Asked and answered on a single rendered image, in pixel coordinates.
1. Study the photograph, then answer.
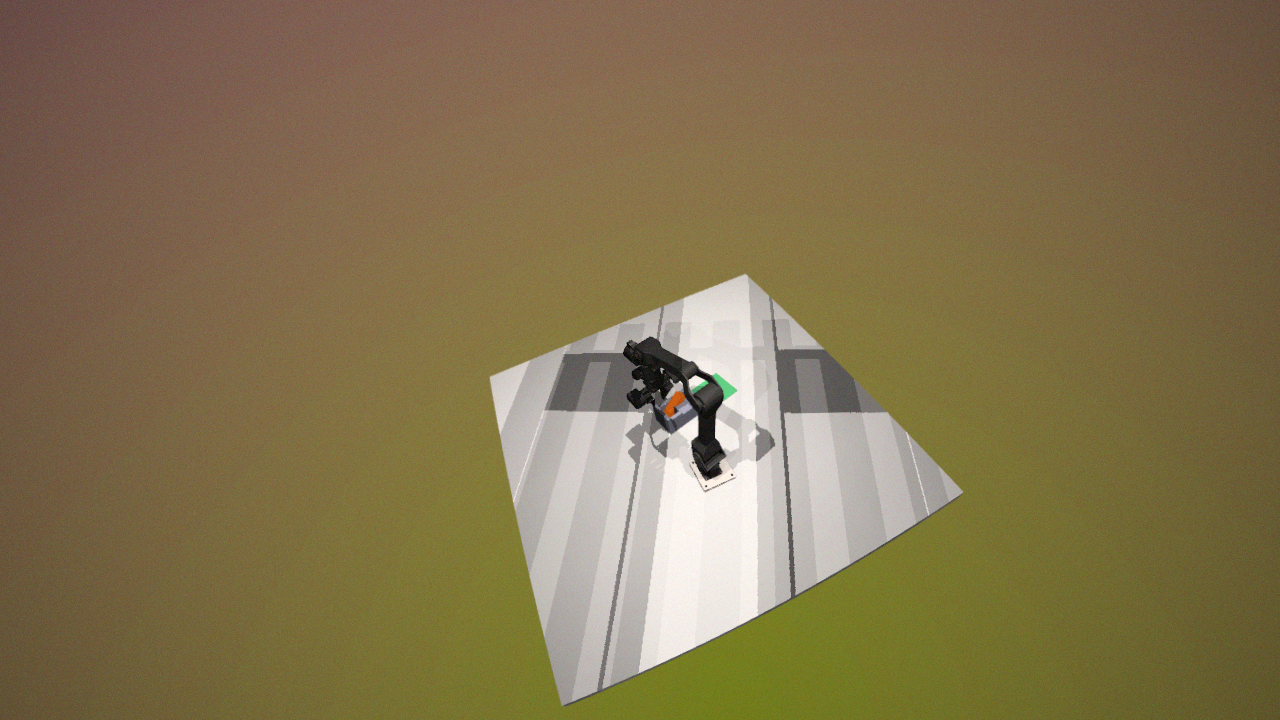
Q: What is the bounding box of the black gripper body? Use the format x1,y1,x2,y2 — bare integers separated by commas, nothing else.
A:
627,369,680,409

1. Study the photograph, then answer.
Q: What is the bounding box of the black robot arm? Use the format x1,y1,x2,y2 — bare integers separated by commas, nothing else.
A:
623,336,726,480

